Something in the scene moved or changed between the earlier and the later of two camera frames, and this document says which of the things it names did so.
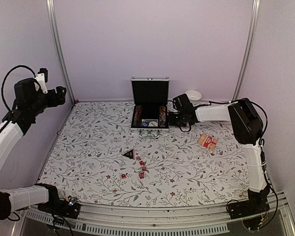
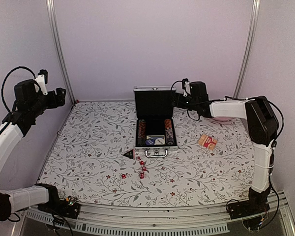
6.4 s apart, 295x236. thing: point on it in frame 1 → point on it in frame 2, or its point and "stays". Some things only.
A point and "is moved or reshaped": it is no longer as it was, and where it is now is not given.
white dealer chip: x=153 y=124 → x=160 y=141
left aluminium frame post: x=51 y=8 stays
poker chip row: x=162 y=116 → x=169 y=132
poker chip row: x=137 y=116 → x=141 y=135
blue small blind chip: x=144 y=124 → x=150 y=141
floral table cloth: x=98 y=158 stays
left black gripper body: x=53 y=101 stays
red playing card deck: x=205 y=140 stays
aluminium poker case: x=149 y=104 is moved or reshaped
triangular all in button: x=130 y=154 stays
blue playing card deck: x=150 y=120 → x=154 y=137
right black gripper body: x=179 y=121 → x=191 y=104
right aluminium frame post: x=256 y=8 stays
